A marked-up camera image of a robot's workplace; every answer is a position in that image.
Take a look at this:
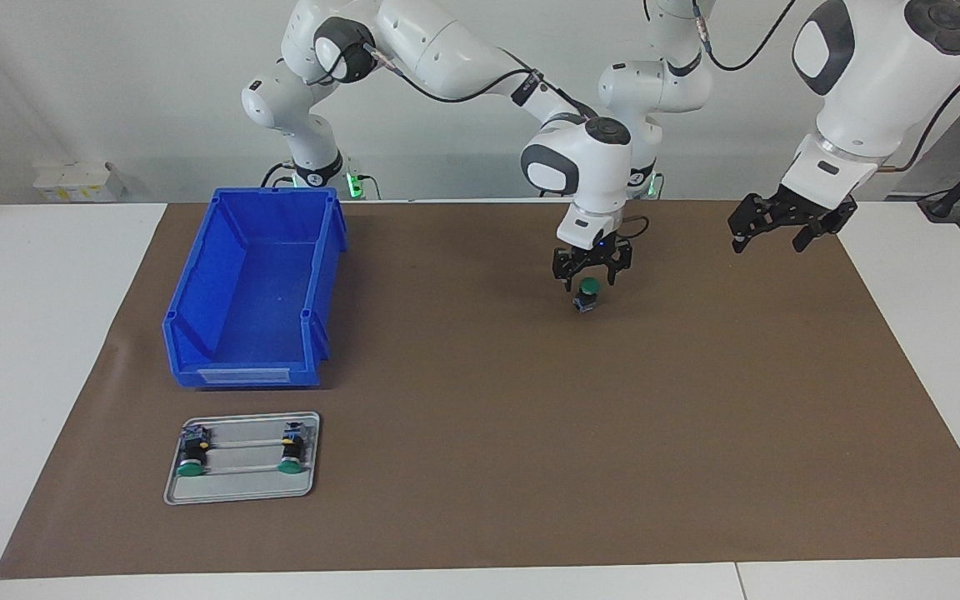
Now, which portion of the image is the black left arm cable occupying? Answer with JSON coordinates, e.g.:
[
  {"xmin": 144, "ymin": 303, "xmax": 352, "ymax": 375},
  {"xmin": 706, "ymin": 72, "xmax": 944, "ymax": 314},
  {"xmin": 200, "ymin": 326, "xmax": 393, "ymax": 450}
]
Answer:
[{"xmin": 645, "ymin": 0, "xmax": 960, "ymax": 176}]

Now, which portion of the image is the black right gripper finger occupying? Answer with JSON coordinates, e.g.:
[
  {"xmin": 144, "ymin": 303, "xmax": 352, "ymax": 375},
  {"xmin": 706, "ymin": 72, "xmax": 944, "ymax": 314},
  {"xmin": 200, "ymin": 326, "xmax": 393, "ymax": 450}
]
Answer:
[
  {"xmin": 605, "ymin": 243, "xmax": 633, "ymax": 287},
  {"xmin": 552, "ymin": 247, "xmax": 588, "ymax": 292}
]

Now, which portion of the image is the brown table mat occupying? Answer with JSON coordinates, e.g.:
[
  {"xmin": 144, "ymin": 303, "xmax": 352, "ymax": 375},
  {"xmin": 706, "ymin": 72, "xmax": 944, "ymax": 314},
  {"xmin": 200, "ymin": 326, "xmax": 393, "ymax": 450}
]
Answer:
[{"xmin": 0, "ymin": 198, "xmax": 960, "ymax": 580}]

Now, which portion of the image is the green push button switch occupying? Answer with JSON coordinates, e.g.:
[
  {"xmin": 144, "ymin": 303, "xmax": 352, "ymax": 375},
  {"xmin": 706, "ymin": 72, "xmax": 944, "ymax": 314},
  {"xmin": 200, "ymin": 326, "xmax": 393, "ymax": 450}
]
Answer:
[
  {"xmin": 572, "ymin": 277, "xmax": 602, "ymax": 316},
  {"xmin": 176, "ymin": 424, "xmax": 211, "ymax": 478},
  {"xmin": 277, "ymin": 422, "xmax": 308, "ymax": 475}
]

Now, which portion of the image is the blue plastic storage bin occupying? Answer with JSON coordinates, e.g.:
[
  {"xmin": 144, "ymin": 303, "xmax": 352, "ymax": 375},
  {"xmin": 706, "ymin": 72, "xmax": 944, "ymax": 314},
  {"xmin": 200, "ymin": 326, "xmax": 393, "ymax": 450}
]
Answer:
[{"xmin": 162, "ymin": 187, "xmax": 349, "ymax": 390}]

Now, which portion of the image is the silver metal tray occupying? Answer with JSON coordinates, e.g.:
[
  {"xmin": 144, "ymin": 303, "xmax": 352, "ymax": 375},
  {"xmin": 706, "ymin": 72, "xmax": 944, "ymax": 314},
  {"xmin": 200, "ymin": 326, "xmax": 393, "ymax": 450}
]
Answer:
[{"xmin": 163, "ymin": 412, "xmax": 322, "ymax": 506}]

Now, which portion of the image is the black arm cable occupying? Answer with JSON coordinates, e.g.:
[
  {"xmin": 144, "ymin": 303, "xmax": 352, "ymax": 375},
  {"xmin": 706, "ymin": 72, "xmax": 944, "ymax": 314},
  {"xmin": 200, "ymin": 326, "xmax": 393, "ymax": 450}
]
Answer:
[
  {"xmin": 363, "ymin": 42, "xmax": 652, "ymax": 243},
  {"xmin": 645, "ymin": 0, "xmax": 960, "ymax": 176}
]

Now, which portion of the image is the white cardboard box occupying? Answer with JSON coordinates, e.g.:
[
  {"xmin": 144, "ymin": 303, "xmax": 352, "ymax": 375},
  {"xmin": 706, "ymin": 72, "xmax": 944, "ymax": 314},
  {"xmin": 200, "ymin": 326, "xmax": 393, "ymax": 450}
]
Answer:
[{"xmin": 32, "ymin": 161, "xmax": 120, "ymax": 203}]

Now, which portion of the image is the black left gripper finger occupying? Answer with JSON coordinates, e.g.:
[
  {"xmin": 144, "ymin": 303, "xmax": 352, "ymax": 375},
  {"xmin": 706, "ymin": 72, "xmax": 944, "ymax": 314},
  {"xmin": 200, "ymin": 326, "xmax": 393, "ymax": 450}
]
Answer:
[
  {"xmin": 727, "ymin": 193, "xmax": 788, "ymax": 254},
  {"xmin": 792, "ymin": 208, "xmax": 858, "ymax": 253}
]

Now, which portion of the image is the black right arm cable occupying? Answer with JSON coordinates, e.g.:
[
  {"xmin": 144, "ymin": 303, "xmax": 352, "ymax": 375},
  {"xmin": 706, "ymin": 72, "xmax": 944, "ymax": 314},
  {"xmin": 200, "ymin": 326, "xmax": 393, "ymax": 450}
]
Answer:
[{"xmin": 363, "ymin": 42, "xmax": 652, "ymax": 243}]

